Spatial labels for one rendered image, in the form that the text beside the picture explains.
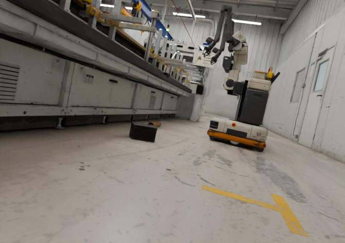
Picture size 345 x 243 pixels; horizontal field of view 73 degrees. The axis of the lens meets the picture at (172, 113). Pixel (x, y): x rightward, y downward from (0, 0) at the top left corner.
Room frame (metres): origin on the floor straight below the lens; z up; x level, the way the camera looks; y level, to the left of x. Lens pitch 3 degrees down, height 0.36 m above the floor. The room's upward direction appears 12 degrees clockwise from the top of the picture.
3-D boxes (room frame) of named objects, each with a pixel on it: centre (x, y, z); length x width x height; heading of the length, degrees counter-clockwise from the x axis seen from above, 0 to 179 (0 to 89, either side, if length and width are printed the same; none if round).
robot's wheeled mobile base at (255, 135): (2.96, -0.86, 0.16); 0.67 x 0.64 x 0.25; 73
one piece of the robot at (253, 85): (2.93, -0.95, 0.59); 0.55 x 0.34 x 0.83; 163
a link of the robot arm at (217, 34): (2.90, -0.35, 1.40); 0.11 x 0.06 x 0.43; 163
